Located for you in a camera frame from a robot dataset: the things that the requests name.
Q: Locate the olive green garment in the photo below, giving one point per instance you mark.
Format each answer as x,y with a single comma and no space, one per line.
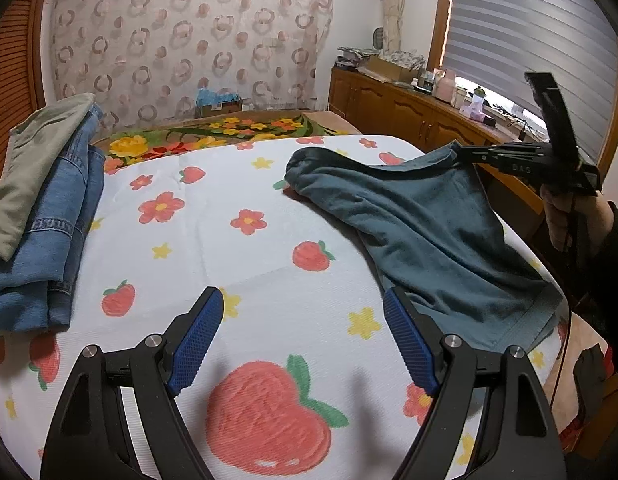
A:
29,170

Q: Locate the pink box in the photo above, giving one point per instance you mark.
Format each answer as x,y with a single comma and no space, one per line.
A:
445,87

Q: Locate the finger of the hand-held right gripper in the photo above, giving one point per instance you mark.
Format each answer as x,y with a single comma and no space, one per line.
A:
499,149
501,161

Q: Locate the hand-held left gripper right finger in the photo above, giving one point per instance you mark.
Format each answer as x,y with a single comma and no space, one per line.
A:
406,340

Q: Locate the circle patterned curtain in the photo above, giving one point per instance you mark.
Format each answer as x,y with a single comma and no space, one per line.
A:
189,35

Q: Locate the yellow floral blanket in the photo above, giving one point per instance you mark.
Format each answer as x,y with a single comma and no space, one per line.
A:
189,135

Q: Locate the patterned cloth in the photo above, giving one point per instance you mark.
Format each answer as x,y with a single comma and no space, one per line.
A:
359,52

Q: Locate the person's right hand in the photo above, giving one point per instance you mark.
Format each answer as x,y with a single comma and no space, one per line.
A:
556,225

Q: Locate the teal t-shirt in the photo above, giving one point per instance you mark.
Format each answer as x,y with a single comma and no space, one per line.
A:
419,220

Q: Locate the open cardboard box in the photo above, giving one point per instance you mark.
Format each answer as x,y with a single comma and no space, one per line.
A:
386,69

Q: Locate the cardboard box with blue item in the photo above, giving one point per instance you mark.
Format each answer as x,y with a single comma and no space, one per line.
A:
219,102

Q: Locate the wooden window frame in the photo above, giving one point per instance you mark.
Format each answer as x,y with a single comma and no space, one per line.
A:
439,15

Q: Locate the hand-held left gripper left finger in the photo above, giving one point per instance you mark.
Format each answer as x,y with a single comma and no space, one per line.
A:
199,340

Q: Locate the beige window curtain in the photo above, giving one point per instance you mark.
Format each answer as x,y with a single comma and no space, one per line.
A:
393,5

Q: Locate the person's right forearm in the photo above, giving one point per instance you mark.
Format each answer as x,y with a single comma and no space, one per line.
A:
614,285

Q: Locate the wooden louvered door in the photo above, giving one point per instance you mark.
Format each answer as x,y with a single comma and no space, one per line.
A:
14,70

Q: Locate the grey window blind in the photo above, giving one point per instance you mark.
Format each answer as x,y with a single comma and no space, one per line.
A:
529,25

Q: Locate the pale purple bag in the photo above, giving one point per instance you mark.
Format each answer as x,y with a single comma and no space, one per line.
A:
473,109

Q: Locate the white strawberry printed blanket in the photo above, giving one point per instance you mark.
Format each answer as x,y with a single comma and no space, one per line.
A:
229,260

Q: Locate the wooden cabinet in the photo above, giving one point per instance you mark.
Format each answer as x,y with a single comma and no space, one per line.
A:
389,105

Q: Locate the blue denim jeans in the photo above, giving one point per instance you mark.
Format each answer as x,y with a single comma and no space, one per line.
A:
49,240

